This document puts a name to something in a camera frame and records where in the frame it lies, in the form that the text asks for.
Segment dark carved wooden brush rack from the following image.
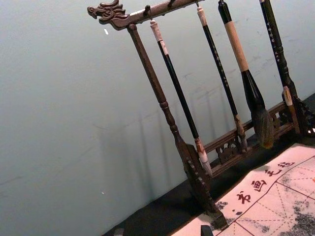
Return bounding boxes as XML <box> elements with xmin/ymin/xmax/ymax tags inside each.
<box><xmin>86</xmin><ymin>0</ymin><xmax>315</xmax><ymax>229</ymax></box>

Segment thin black brush brown tip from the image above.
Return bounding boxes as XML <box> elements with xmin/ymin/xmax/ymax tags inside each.
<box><xmin>196</xmin><ymin>6</ymin><xmax>248</xmax><ymax>153</ymax></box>

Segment white felt mat red grid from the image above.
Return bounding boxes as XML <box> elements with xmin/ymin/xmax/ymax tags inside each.
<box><xmin>172</xmin><ymin>142</ymin><xmax>315</xmax><ymax>236</ymax></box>

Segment black table cloth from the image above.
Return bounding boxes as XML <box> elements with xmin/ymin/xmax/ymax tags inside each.
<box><xmin>102</xmin><ymin>92</ymin><xmax>315</xmax><ymax>236</ymax></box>

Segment thin black brush cream ferrule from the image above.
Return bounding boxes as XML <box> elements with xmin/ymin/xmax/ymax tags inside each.
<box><xmin>258</xmin><ymin>0</ymin><xmax>301</xmax><ymax>135</ymax></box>

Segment large brush tan handle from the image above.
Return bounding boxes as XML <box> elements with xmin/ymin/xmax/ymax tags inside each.
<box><xmin>218</xmin><ymin>0</ymin><xmax>274</xmax><ymax>149</ymax></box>

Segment thin black brush white tip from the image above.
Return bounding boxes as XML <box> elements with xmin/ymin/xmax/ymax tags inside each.
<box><xmin>149</xmin><ymin>20</ymin><xmax>214</xmax><ymax>177</ymax></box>

